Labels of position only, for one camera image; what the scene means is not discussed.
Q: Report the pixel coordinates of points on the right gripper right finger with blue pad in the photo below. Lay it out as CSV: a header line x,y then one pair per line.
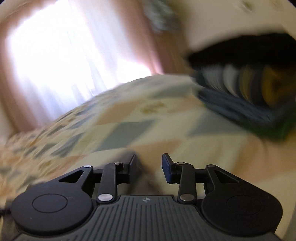
x,y
183,174

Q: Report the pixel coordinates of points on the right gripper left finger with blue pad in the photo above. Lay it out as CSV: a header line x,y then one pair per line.
x,y
124,170

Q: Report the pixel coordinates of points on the grey garment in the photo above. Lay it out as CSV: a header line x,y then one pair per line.
x,y
150,179

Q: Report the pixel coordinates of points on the checkered patchwork quilt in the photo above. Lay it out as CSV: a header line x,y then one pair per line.
x,y
152,114

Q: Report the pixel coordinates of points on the blue folded garment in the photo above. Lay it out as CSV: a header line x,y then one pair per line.
x,y
239,110

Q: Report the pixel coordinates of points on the green folded garment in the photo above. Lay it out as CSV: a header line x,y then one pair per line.
x,y
276,133

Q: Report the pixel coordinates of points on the striped folded garment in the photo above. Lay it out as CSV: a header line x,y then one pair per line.
x,y
266,87

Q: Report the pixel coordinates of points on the pink curtain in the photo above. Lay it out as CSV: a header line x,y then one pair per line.
x,y
56,55

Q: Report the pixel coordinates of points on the hanging patterned cloth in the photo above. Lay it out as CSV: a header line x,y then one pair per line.
x,y
162,17

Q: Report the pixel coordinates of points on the black folded garment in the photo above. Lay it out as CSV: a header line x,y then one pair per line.
x,y
276,50

